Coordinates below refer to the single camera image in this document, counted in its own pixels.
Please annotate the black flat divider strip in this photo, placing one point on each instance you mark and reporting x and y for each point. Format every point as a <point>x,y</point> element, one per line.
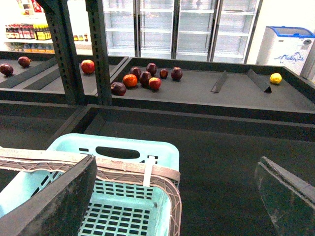
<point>220,82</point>

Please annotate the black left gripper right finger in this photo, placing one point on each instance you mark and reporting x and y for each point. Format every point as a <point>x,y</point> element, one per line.
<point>288,200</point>

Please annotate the white shelf with bottles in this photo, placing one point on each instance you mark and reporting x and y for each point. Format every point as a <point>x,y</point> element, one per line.
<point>23,27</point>

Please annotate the bright red apple left tray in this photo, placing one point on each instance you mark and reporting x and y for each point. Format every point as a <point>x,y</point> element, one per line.
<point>88,66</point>

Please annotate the small dark red apple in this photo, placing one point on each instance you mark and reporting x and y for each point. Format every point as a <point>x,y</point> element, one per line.
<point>163,73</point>

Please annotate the black perforated shelf post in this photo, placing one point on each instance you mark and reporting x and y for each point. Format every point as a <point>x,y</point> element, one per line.
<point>99,48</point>
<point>58,19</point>

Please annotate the red yellow apple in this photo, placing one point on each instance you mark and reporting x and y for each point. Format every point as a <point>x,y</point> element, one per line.
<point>155,83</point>

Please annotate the yellow lemon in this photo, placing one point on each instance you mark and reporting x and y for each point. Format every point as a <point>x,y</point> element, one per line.
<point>275,78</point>

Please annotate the black display tray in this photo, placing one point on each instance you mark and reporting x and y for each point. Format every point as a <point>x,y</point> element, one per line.
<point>293,100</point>
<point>218,155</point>
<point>40,82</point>

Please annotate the dark apple far left back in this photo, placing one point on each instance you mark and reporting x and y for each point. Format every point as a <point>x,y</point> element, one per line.
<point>24,61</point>

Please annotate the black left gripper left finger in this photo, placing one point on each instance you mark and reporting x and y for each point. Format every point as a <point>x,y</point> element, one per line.
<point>56,210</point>

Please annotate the dark red apple back centre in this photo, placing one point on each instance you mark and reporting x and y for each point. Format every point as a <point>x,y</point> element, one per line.
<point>151,68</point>

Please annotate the light blue plastic basket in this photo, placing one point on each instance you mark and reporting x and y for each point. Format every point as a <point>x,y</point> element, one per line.
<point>135,191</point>

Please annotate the black upper display tray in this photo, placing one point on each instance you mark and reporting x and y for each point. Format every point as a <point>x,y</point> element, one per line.
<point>293,100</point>

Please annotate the white blue chest freezer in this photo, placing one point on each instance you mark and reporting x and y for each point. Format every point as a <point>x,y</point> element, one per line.
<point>285,46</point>

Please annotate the black left display tray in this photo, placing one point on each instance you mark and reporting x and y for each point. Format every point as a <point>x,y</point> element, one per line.
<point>40,82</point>

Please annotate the dark red apple back right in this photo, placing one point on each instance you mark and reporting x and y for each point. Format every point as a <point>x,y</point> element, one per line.
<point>176,73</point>

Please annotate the orange red apple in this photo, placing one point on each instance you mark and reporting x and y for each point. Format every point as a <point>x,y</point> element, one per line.
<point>130,80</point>

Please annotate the glass door display fridge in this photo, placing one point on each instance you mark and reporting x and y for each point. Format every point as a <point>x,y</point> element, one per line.
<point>201,30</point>

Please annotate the black triangular divider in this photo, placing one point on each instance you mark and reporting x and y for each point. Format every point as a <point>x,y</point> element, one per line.
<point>259,82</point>

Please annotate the black lower display tray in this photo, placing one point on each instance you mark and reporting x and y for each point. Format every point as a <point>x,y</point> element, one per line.
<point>218,155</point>

